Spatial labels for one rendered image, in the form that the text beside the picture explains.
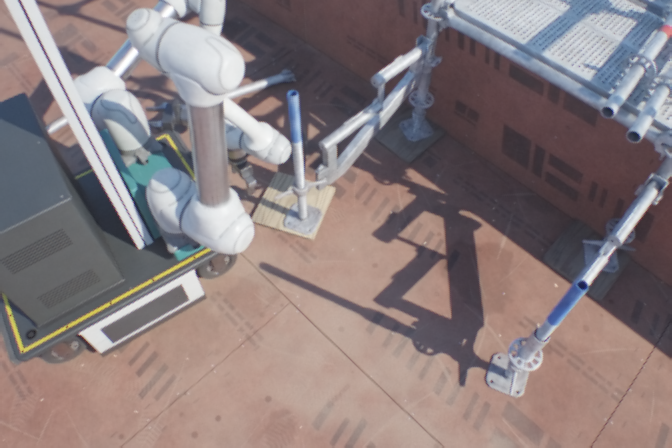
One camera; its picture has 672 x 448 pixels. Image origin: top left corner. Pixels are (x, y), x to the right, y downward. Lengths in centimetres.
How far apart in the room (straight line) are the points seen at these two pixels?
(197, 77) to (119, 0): 279
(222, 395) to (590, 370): 144
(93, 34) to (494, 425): 320
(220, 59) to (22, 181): 77
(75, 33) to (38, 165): 217
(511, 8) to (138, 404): 218
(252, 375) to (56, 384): 78
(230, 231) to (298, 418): 78
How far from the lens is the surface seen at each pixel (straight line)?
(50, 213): 167
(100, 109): 214
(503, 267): 242
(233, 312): 225
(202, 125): 144
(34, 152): 183
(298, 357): 214
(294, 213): 243
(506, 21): 232
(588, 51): 229
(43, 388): 239
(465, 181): 265
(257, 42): 339
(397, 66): 227
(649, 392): 242
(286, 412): 209
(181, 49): 133
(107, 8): 402
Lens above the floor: 202
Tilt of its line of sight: 53 degrees down
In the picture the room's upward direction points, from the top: straight up
